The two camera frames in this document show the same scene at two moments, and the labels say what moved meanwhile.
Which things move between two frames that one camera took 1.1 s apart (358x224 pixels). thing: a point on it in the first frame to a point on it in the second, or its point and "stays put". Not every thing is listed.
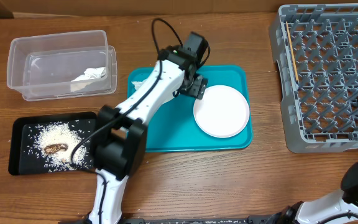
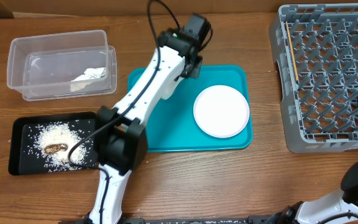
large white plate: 222,112 stays put
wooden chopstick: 293,52 stays put
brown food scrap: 53,148 stays put
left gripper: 198,87 to 196,68
